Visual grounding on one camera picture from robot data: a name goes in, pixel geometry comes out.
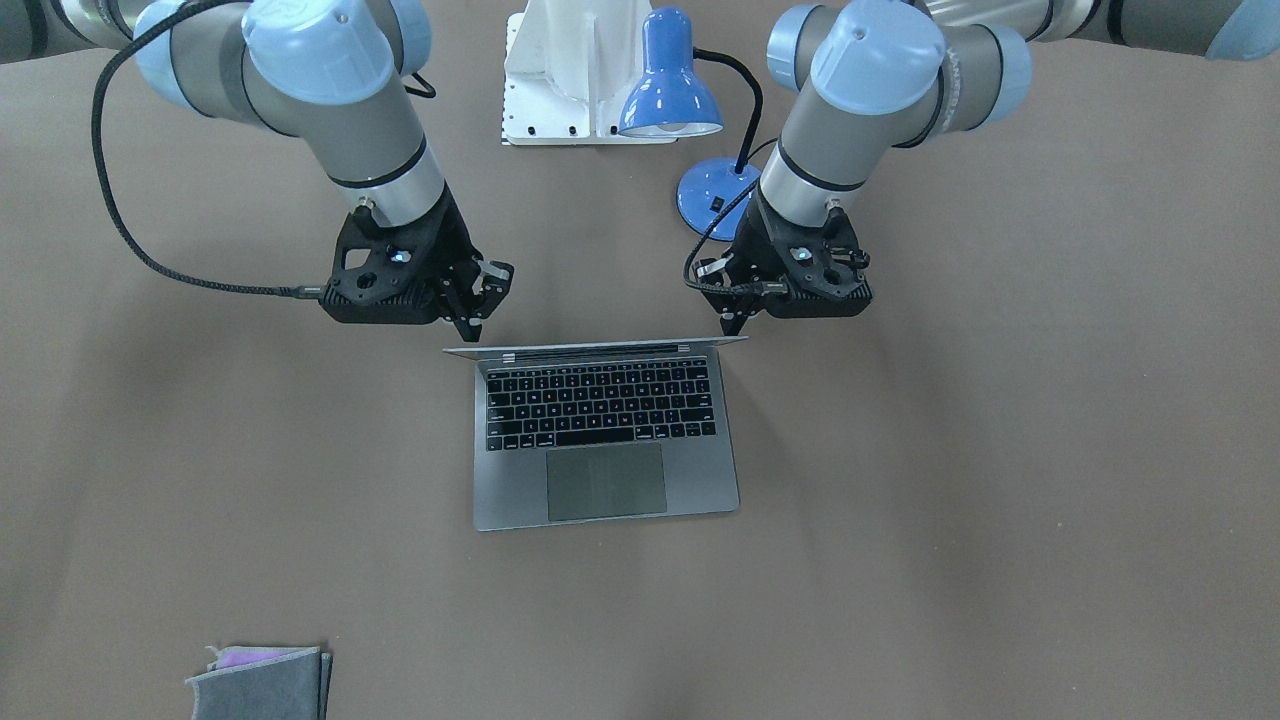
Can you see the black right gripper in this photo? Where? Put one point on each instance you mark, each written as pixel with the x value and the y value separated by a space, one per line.
pixel 449 247

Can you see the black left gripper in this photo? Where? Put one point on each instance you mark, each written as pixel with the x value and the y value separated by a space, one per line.
pixel 759 252

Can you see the grey laptop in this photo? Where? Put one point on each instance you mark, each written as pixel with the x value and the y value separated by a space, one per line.
pixel 572 433

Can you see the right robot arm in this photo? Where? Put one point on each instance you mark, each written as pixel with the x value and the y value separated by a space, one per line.
pixel 332 73

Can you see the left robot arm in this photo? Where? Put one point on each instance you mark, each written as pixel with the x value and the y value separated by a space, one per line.
pixel 879 75

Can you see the blue desk lamp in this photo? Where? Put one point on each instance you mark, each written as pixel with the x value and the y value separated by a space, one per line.
pixel 671 101

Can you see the folded grey cloth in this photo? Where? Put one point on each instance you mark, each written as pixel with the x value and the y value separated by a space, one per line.
pixel 255 682

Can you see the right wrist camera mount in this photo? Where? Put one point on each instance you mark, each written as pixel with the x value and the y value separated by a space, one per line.
pixel 380 274

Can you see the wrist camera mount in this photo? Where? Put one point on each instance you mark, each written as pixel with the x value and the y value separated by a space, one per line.
pixel 380 274
pixel 823 268

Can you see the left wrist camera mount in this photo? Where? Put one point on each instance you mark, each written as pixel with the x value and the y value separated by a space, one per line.
pixel 823 268

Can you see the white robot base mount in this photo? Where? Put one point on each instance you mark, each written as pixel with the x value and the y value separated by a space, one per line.
pixel 570 66

